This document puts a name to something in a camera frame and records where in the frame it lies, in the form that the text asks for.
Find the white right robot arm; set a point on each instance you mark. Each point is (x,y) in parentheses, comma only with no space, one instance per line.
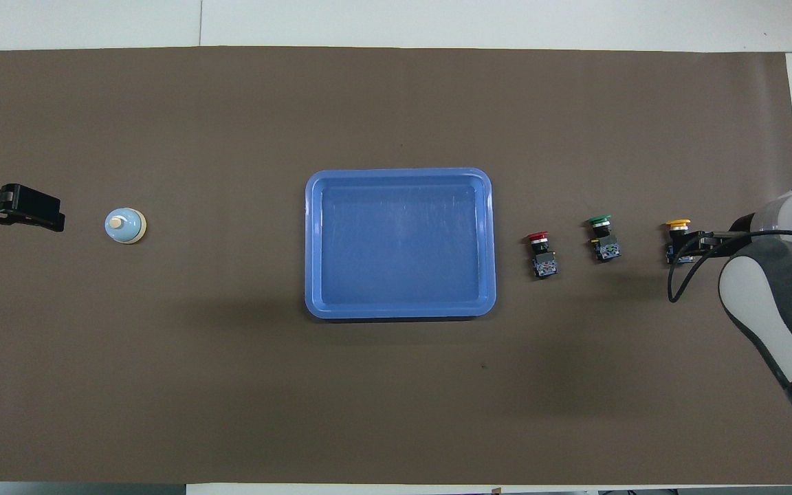
(781,295)

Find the green push button switch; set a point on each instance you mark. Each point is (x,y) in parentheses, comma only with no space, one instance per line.
(604,246)

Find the brown table mat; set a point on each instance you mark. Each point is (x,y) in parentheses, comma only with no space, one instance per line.
(231,385)

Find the blue plastic tray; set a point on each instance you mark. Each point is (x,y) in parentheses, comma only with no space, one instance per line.
(399,244)

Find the yellow push button switch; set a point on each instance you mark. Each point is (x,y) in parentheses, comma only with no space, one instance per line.
(678,223)

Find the red push button switch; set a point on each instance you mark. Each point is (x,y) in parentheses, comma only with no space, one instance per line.
(544,261)

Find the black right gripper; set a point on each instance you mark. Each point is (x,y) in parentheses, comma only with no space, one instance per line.
(719,242)

